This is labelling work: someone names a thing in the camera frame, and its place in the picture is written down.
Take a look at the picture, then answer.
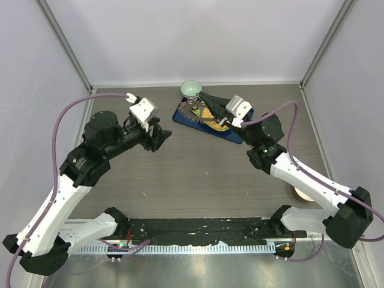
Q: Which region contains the slotted white cable duct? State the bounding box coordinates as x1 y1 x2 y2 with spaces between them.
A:
75 242 275 256

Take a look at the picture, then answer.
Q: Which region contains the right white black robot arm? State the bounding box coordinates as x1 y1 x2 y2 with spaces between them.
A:
198 92 374 248

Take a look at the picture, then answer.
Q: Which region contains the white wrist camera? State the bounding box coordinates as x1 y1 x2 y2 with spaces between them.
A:
125 93 158 132
225 95 252 128

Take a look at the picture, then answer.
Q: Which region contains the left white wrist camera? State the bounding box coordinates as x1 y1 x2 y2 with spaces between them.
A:
125 93 158 132

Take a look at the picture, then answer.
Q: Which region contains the yellow woven bamboo mat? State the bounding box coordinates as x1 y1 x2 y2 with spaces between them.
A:
191 106 229 132

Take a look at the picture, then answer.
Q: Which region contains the light green ceramic bowl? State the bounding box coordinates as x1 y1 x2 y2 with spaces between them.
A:
180 80 203 98

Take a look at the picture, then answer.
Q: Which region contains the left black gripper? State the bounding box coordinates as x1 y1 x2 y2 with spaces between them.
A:
106 116 172 158

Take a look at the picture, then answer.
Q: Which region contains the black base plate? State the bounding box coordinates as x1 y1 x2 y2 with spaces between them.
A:
92 216 307 245

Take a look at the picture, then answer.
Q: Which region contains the dark blue tray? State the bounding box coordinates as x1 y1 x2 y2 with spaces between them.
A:
172 98 243 144

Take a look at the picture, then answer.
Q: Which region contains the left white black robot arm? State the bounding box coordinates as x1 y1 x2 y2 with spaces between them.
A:
2 111 172 276

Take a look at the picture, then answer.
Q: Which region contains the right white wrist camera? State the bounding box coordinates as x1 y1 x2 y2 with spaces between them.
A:
225 95 252 128

